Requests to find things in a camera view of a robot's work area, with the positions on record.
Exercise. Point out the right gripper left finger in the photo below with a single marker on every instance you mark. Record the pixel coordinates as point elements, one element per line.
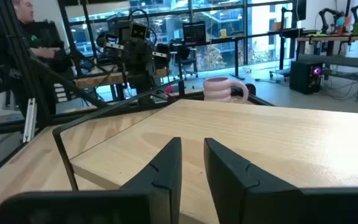
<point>163,174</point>

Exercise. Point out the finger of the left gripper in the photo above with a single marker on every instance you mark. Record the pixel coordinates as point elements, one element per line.
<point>162,56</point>
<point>113,43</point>

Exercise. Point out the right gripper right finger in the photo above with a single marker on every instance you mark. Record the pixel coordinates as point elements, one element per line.
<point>228,180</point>

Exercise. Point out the pink ribbed ceramic mug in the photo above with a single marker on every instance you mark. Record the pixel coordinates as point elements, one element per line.
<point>216,90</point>

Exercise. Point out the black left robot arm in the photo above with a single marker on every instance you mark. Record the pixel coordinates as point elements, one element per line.
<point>143,84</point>

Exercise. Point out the black office chair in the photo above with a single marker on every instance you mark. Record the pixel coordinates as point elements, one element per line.
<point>183,56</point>

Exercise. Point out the black calendar display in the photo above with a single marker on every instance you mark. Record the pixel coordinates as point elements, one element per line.
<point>194,32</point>

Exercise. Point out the yellow cup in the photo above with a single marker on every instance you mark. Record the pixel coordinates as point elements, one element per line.
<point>223,33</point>

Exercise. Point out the black desk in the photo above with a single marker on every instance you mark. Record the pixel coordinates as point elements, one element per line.
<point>238,56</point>

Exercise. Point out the person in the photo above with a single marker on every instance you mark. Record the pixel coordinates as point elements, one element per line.
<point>5,46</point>

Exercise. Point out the black computer tower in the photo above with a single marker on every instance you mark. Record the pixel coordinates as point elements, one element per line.
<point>304,77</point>

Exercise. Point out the wooden workbench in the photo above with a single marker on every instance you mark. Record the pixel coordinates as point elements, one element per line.
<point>337,59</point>

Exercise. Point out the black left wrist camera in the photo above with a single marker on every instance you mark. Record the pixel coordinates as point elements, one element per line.
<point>138,31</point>

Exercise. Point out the wooden shelf black metal frame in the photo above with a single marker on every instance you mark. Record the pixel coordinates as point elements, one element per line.
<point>228,130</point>

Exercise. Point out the white metal bracket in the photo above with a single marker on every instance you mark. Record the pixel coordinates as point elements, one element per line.
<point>30,121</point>

